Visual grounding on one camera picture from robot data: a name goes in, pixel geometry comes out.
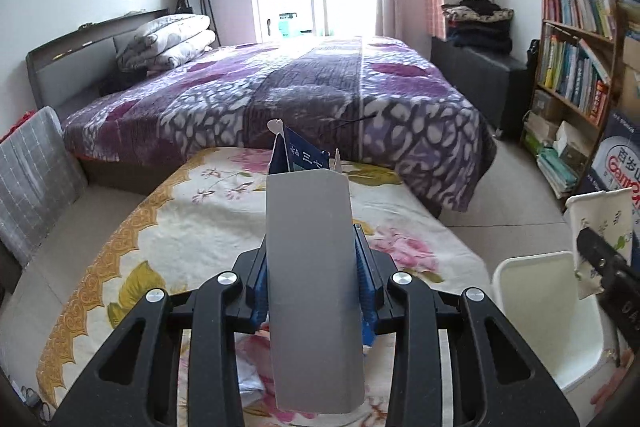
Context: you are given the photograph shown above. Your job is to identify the red cloth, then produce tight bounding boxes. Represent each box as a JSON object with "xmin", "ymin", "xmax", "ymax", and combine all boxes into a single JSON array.
[{"xmin": 0, "ymin": 112, "xmax": 32, "ymax": 144}]

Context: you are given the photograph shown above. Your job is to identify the black metal coat rack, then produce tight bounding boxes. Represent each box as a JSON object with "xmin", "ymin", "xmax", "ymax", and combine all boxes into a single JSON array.
[{"xmin": 176, "ymin": 0, "xmax": 221, "ymax": 46}]

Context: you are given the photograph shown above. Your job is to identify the crumpled white paper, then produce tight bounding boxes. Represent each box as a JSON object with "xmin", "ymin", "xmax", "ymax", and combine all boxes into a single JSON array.
[{"xmin": 237, "ymin": 342, "xmax": 275, "ymax": 397}]

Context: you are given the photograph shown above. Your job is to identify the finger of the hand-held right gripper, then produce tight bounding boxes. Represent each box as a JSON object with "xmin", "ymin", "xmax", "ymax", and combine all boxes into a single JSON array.
[{"xmin": 575, "ymin": 227, "xmax": 632, "ymax": 295}]

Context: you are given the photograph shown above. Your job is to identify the white printed paper bag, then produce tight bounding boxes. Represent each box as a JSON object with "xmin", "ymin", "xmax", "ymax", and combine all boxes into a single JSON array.
[{"xmin": 565, "ymin": 188, "xmax": 637, "ymax": 300}]

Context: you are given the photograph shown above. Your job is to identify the dark grey bed headboard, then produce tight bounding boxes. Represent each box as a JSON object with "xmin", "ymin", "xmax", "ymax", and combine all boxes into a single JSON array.
[{"xmin": 26, "ymin": 9, "xmax": 171, "ymax": 118}]

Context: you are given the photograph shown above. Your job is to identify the grey checked cushion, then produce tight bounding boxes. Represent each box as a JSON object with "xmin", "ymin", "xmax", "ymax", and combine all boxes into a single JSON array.
[{"xmin": 0, "ymin": 107, "xmax": 88, "ymax": 268}]

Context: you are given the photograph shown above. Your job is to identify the white plastic bin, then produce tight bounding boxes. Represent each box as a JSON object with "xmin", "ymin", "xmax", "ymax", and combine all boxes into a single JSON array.
[{"xmin": 491, "ymin": 251, "xmax": 618, "ymax": 393}]

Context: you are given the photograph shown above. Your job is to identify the black storage bench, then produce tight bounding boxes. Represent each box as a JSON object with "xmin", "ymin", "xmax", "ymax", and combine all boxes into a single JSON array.
[{"xmin": 431, "ymin": 36, "xmax": 531, "ymax": 138}]

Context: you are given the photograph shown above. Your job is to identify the purple patterned bed blanket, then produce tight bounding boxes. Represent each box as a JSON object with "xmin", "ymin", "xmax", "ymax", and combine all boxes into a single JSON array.
[{"xmin": 62, "ymin": 36, "xmax": 498, "ymax": 212}]

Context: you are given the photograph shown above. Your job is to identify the floral blanket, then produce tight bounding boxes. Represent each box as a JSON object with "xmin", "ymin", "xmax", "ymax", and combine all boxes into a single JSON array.
[{"xmin": 37, "ymin": 147, "xmax": 493, "ymax": 427}]

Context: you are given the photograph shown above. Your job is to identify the row of thin books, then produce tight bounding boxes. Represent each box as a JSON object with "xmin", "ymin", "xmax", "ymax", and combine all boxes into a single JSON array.
[{"xmin": 544, "ymin": 0, "xmax": 617, "ymax": 40}]

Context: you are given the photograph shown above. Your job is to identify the row of thick colourful books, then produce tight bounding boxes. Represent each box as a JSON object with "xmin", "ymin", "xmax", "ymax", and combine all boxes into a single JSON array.
[{"xmin": 537, "ymin": 34, "xmax": 612, "ymax": 126}]

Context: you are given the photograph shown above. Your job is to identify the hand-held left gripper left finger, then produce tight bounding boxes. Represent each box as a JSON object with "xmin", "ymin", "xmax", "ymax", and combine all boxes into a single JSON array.
[{"xmin": 50, "ymin": 247, "xmax": 271, "ymax": 427}]

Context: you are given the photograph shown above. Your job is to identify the teal container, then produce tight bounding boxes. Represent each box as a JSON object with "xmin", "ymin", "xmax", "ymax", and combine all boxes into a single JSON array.
[{"xmin": 278, "ymin": 12, "xmax": 300, "ymax": 38}]

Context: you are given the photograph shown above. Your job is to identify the stack of papers and books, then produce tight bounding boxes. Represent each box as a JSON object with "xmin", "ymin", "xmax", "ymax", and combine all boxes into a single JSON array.
[{"xmin": 522, "ymin": 91, "xmax": 596, "ymax": 200}]

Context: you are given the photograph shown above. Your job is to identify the folded grey patterned quilts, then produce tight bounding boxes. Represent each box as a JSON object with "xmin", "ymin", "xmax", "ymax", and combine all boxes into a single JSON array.
[{"xmin": 116, "ymin": 13, "xmax": 217, "ymax": 72}]

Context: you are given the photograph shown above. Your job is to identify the wooden bookshelf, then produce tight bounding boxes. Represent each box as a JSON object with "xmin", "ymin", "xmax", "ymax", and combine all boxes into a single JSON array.
[{"xmin": 520, "ymin": 0, "xmax": 632, "ymax": 198}]

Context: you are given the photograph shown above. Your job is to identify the grey and blue carton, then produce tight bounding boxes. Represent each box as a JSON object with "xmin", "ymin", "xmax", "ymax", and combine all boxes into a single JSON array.
[{"xmin": 265, "ymin": 119, "xmax": 376, "ymax": 414}]

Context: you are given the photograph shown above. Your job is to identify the pile of folded clothes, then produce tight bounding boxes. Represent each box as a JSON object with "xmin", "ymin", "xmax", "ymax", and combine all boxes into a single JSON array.
[{"xmin": 441, "ymin": 0, "xmax": 515, "ymax": 54}]

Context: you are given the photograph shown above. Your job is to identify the blue printed cardboard box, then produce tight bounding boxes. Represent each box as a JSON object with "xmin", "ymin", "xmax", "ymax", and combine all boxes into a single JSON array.
[{"xmin": 585, "ymin": 109, "xmax": 640, "ymax": 214}]

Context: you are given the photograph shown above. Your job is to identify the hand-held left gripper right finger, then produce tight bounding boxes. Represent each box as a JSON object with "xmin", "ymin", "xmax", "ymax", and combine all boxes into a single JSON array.
[{"xmin": 352, "ymin": 222, "xmax": 581, "ymax": 427}]

